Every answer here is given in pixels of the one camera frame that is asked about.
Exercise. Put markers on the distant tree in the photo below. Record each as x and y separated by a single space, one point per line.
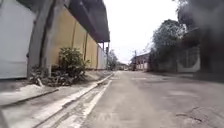
112 60

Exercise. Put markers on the distant low building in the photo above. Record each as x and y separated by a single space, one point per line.
140 61

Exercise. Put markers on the green bush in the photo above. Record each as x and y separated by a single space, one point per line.
71 63

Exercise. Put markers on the grey asphalt road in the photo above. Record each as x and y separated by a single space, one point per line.
143 100

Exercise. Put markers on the yellow and white building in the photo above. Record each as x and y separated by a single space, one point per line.
70 36

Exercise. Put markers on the pale concrete gutter strip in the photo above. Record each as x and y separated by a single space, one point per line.
71 106

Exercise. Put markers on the pile of debris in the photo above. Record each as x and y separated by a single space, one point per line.
46 78

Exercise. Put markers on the grey tree trunk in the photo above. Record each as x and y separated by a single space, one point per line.
41 33

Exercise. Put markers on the large dark trees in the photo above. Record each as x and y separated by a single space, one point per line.
186 30

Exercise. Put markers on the grey concrete pavement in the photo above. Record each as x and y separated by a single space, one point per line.
30 93

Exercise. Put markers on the pale boundary wall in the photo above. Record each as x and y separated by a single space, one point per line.
188 60

